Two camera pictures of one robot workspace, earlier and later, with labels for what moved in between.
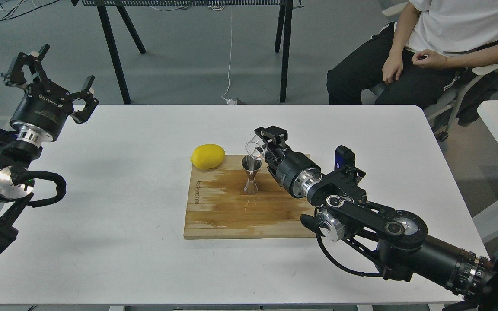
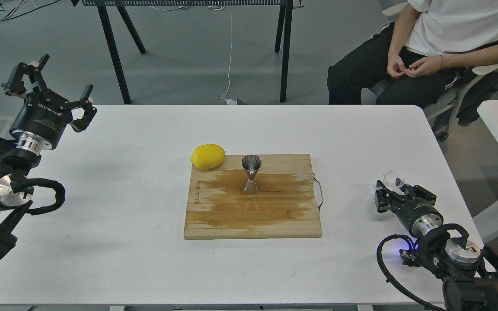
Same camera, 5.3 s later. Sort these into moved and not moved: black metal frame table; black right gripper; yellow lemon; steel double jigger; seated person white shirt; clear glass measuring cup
Moved: black right gripper; clear glass measuring cup
Not moved: black metal frame table; seated person white shirt; steel double jigger; yellow lemon
